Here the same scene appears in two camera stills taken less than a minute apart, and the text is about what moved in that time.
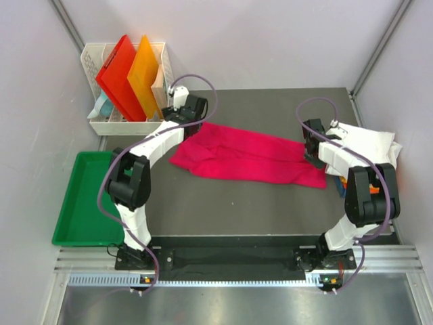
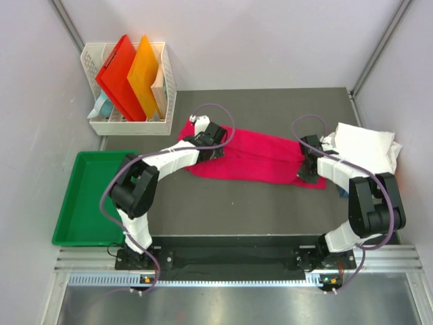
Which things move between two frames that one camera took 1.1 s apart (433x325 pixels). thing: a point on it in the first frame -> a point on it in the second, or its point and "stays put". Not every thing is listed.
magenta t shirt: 232,153 stays put
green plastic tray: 80,223 stays put
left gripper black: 170,110 -> 218,152
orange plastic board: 143,77 stays put
